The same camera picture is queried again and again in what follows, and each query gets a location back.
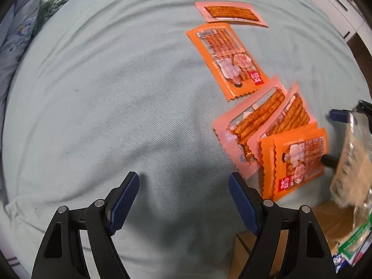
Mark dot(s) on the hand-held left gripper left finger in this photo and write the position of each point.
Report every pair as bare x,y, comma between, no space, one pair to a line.
125,205

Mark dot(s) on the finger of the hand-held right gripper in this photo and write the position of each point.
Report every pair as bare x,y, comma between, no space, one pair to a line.
329,160
338,115

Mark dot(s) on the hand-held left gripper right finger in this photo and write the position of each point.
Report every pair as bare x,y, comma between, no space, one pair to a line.
244,207

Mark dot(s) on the green-edged clear snack packet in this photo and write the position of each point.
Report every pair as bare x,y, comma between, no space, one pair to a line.
348,165

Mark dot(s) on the orange spicy stick packet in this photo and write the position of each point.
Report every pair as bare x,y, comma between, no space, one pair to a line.
266,168
226,61
302,159

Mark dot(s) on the pink spicy stick packet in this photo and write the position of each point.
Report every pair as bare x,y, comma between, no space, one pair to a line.
293,113
229,13
250,128

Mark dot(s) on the brown cardboard box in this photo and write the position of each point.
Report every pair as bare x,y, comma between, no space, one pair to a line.
328,218

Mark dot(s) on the light blue bed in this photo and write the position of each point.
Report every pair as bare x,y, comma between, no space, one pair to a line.
116,107

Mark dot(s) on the blue and white snack packet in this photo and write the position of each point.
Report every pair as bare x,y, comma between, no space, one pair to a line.
339,261

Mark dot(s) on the lilac floral duvet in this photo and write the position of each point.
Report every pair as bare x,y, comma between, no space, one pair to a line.
16,35

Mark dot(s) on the green floral pillow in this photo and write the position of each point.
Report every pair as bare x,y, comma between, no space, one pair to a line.
51,7

